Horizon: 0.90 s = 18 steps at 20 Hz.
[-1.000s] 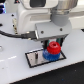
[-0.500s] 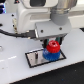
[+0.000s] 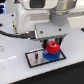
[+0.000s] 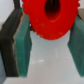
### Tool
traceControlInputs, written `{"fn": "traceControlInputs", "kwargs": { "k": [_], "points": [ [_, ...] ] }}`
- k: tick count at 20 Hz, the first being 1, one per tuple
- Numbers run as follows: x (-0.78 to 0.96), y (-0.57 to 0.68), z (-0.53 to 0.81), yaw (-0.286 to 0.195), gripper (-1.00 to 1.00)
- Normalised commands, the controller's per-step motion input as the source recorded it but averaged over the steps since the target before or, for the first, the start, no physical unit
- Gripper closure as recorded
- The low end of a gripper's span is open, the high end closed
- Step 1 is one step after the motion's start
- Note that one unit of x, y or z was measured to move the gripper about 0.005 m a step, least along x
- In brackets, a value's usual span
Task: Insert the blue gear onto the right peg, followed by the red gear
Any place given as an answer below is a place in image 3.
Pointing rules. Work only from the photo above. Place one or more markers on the beige connector block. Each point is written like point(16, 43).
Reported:
point(15, 27)

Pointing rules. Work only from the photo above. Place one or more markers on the left metal peg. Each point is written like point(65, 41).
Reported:
point(34, 56)

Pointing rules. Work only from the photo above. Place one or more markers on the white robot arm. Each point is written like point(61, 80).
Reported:
point(45, 19)

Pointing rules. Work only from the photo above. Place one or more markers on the black-framed peg base plate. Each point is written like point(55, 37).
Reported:
point(40, 59)

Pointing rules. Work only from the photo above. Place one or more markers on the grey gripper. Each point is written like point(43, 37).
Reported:
point(48, 30)

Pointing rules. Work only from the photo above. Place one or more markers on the red gear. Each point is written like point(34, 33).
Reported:
point(53, 47)

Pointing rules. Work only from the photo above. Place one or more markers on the blue gear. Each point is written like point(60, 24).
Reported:
point(50, 57)

